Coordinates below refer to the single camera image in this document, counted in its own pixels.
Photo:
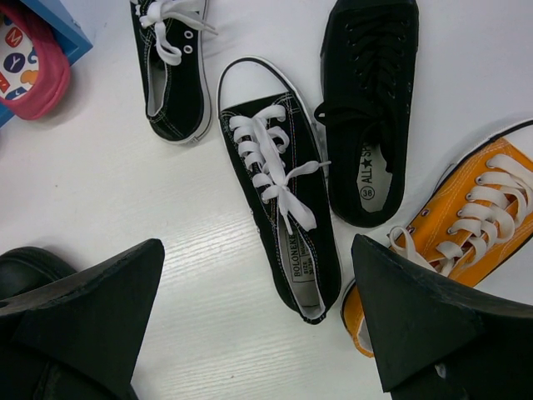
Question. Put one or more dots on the black sneaker white laces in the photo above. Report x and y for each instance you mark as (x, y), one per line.
(271, 142)
(169, 38)

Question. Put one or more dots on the all black sneaker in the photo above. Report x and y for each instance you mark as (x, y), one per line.
(27, 268)
(368, 62)

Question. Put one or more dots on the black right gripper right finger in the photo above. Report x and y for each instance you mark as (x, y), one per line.
(434, 338)

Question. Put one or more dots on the all black sneaker center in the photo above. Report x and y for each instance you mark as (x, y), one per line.
(27, 268)

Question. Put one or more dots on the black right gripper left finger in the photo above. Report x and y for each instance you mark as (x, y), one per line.
(79, 337)

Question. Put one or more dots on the right pink patterned slipper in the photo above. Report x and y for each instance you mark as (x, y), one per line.
(35, 73)

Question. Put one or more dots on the all black sneaker right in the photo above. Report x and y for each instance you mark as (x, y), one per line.
(368, 62)

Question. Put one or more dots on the orange sneaker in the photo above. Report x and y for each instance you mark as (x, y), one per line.
(480, 213)

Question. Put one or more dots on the blue yellow shoe shelf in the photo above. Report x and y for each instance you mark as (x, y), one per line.
(67, 32)

